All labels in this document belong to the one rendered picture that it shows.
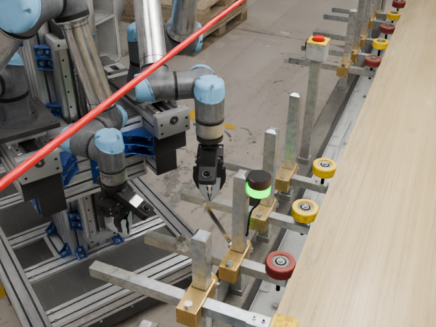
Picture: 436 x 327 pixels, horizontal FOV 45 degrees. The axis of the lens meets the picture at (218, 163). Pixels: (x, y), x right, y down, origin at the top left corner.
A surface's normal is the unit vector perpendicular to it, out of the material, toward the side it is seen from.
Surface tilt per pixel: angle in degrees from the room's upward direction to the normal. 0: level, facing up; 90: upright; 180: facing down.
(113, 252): 0
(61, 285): 0
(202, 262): 90
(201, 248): 90
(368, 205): 0
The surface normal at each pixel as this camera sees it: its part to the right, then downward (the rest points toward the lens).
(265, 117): 0.00, -0.83
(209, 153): -0.07, -0.46
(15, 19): -0.36, 0.43
